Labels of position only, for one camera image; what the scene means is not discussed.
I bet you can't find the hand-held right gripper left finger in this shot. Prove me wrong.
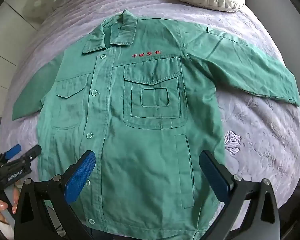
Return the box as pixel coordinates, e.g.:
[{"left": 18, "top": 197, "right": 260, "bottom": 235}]
[{"left": 14, "top": 150, "right": 96, "bottom": 240}]

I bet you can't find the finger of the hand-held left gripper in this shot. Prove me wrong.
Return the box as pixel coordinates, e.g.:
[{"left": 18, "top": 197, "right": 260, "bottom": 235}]
[
  {"left": 0, "top": 144, "right": 22, "bottom": 164},
  {"left": 13, "top": 145, "right": 42, "bottom": 167}
]

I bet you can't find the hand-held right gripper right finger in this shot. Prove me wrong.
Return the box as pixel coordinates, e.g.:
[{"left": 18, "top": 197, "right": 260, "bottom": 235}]
[{"left": 198, "top": 150, "right": 282, "bottom": 240}]

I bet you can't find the green work jacket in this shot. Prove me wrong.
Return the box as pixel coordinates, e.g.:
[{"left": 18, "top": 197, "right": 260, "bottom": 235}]
[{"left": 12, "top": 10, "right": 300, "bottom": 240}]

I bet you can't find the person's left forearm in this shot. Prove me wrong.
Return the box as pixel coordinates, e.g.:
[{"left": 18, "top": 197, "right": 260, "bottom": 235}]
[{"left": 0, "top": 224, "right": 16, "bottom": 240}]

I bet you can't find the person's left hand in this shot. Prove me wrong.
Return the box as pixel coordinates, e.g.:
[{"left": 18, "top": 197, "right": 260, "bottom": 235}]
[{"left": 0, "top": 184, "right": 20, "bottom": 228}]

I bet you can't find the lavender quilted bedspread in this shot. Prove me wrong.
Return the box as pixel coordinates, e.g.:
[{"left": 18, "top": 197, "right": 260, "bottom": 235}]
[{"left": 0, "top": 0, "right": 300, "bottom": 240}]

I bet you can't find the white standing fan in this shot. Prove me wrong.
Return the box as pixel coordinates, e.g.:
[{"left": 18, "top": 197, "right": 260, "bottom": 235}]
[{"left": 24, "top": 0, "right": 56, "bottom": 23}]

